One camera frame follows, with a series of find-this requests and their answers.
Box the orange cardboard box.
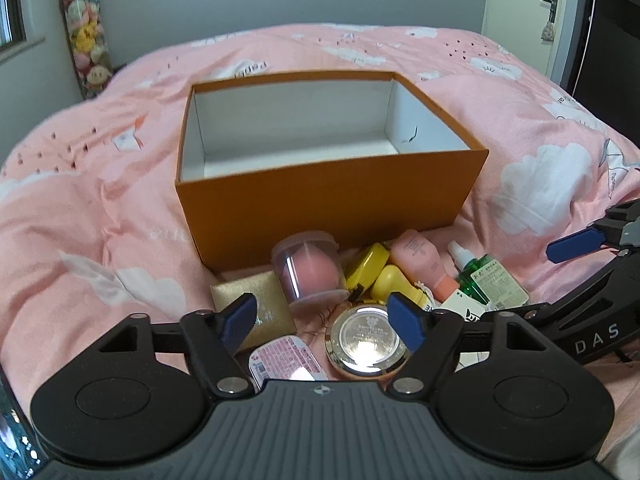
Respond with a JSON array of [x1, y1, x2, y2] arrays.
[[175, 71, 489, 276]]

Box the white tin with pink label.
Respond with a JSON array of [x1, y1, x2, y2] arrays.
[[248, 336, 328, 393]]

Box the yellow bottle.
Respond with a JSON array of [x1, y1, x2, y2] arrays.
[[370, 264, 436, 312]]

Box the pink bottle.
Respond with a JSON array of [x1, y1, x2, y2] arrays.
[[390, 229, 461, 304]]

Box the clear jar with pink sponge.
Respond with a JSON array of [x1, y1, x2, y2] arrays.
[[271, 230, 349, 318]]

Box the window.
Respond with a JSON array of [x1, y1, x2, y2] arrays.
[[0, 0, 47, 63]]

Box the column of plush toys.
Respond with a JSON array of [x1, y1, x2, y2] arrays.
[[54, 0, 115, 100]]

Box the black wardrobe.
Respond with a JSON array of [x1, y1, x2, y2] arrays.
[[560, 0, 640, 128]]

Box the white card box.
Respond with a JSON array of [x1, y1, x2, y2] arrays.
[[440, 292, 496, 368]]

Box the round gold compact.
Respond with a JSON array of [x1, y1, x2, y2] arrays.
[[325, 304, 414, 381]]

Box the gold textured box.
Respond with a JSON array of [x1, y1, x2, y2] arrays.
[[210, 270, 296, 351]]

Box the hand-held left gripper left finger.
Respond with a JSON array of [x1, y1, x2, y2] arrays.
[[95, 291, 259, 399]]

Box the green dropper bottle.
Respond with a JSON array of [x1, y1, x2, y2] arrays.
[[472, 262, 530, 311]]

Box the dark screen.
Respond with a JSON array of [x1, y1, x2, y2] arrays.
[[0, 360, 49, 467]]

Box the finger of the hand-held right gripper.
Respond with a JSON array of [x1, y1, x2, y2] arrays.
[[546, 199, 640, 264], [467, 252, 640, 332]]

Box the pink printed blanket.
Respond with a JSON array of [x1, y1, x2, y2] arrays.
[[0, 22, 640, 463]]

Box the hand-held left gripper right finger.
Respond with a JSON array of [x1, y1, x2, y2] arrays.
[[386, 291, 549, 399]]

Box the green bottle with white cap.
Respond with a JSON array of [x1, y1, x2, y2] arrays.
[[446, 240, 489, 306]]

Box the white door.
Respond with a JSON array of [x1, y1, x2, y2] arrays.
[[481, 0, 574, 81]]

